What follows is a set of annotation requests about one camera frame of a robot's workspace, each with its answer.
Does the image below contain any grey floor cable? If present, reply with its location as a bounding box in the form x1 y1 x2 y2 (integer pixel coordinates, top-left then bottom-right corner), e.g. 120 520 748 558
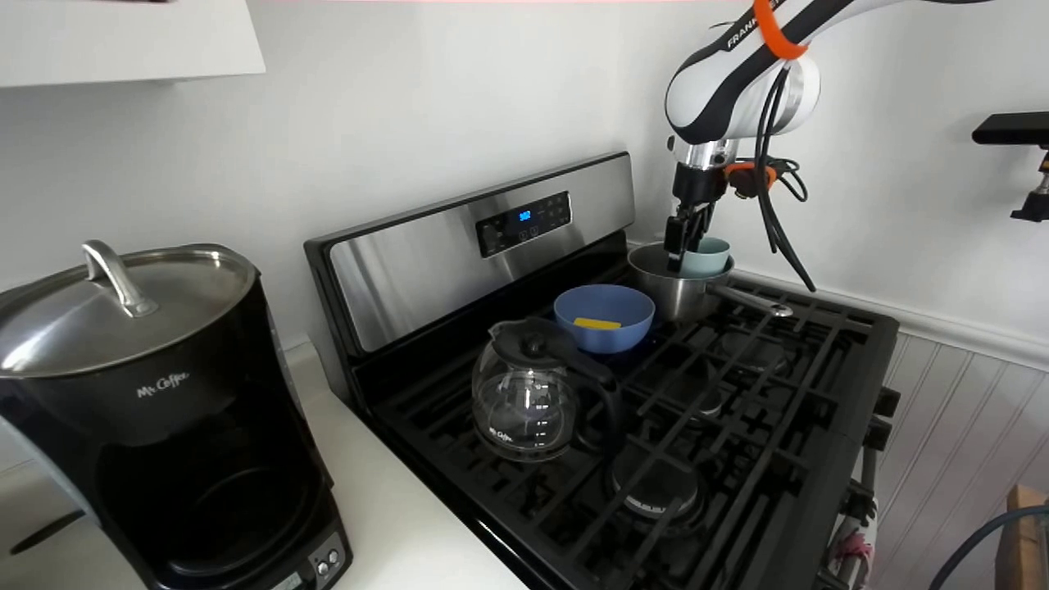
927 501 1049 590

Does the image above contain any black steel gas stove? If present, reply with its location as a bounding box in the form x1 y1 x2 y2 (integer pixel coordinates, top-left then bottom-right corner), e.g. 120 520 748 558
302 146 902 590

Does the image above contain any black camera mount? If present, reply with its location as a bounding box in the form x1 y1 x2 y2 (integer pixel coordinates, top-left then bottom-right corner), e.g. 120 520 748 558
969 107 1049 227

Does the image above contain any black coffee maker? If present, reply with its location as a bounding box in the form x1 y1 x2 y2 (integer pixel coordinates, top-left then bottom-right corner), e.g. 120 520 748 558
0 243 357 590

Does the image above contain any brown cardboard box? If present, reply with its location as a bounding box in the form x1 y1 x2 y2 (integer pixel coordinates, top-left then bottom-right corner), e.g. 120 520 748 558
996 485 1049 590

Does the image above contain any red white hanging towel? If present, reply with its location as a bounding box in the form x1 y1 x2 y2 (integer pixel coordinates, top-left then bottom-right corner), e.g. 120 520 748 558
825 512 879 590

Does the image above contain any steel saucepan with handle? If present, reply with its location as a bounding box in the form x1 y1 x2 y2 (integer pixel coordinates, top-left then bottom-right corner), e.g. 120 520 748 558
627 243 738 328

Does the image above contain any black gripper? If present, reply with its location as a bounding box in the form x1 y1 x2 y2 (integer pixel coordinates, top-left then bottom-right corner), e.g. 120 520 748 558
663 160 730 276

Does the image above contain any light blue bowl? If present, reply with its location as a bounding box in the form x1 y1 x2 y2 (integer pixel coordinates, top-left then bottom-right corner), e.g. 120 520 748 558
681 236 735 277

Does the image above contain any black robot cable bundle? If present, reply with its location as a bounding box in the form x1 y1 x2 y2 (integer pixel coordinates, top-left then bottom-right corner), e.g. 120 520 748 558
750 60 819 296

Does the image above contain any white wall cabinet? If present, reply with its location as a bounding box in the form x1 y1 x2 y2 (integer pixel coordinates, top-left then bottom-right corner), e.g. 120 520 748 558
0 0 267 90

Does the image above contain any steel lid with handle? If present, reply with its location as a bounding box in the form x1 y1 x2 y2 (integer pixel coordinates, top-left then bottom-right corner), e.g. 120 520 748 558
0 239 263 379

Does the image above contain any glass coffee carafe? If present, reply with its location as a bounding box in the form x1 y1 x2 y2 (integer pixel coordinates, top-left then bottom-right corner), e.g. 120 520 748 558
469 317 624 466

